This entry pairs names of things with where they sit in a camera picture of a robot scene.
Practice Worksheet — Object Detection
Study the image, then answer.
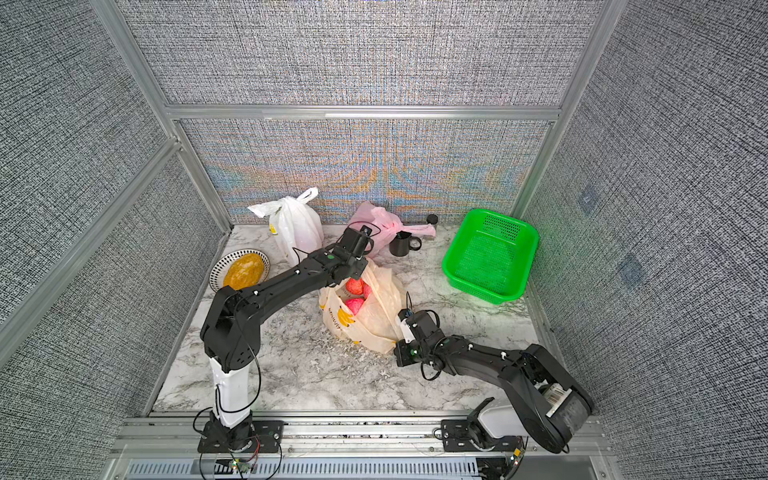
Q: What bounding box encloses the beige plastic bag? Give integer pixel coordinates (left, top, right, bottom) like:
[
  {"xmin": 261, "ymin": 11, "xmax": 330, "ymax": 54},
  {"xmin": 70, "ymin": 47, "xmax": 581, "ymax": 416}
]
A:
[{"xmin": 319, "ymin": 260, "xmax": 406, "ymax": 354}]

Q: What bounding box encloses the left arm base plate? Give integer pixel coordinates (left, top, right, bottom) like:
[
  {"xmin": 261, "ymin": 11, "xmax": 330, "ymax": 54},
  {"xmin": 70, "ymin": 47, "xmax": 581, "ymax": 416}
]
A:
[{"xmin": 197, "ymin": 419, "xmax": 284, "ymax": 454}]

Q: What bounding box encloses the aluminium front rail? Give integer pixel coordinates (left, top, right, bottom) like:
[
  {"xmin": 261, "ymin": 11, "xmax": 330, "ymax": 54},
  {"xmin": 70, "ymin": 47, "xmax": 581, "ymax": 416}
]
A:
[{"xmin": 110, "ymin": 410, "xmax": 613, "ymax": 460}]

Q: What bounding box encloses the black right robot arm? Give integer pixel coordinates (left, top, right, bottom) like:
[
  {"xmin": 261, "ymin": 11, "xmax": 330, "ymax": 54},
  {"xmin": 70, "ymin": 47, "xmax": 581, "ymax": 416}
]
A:
[{"xmin": 394, "ymin": 320, "xmax": 594, "ymax": 454}]

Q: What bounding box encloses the pink plastic bag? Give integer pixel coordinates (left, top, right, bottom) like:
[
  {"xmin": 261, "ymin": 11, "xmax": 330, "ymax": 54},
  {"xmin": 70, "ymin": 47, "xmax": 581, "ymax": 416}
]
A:
[{"xmin": 347, "ymin": 201, "xmax": 436, "ymax": 245}]

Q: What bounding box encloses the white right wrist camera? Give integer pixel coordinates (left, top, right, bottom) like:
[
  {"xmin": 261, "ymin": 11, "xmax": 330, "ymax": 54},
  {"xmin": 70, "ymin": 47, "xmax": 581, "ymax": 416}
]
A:
[{"xmin": 398, "ymin": 308, "xmax": 423, "ymax": 343}]

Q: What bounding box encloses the white plastic bag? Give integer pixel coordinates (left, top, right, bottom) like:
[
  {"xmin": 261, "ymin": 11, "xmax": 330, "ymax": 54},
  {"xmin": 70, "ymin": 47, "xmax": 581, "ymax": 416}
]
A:
[{"xmin": 248, "ymin": 187, "xmax": 324, "ymax": 266}]

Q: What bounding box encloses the pink red apple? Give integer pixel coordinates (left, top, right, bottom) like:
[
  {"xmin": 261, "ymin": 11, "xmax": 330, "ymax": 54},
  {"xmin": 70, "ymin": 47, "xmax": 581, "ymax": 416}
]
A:
[{"xmin": 345, "ymin": 298, "xmax": 365, "ymax": 316}]

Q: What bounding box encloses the black mug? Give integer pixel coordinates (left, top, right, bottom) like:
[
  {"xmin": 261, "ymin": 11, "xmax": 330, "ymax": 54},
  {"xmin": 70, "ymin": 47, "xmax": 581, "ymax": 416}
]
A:
[{"xmin": 388, "ymin": 231, "xmax": 422, "ymax": 258}]

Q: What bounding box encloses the green plastic basket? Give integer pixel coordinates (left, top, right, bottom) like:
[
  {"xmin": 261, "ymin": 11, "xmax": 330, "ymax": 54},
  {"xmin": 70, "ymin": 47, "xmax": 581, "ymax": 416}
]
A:
[{"xmin": 442, "ymin": 209, "xmax": 540, "ymax": 305}]

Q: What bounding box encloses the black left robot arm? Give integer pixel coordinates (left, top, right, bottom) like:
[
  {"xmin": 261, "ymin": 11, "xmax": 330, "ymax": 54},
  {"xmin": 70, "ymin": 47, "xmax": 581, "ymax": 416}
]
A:
[{"xmin": 200, "ymin": 226, "xmax": 374, "ymax": 430}]

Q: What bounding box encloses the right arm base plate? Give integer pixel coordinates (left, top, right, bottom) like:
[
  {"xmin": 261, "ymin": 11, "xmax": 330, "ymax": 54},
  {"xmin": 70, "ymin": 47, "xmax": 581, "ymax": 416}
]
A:
[{"xmin": 437, "ymin": 419, "xmax": 527, "ymax": 453}]

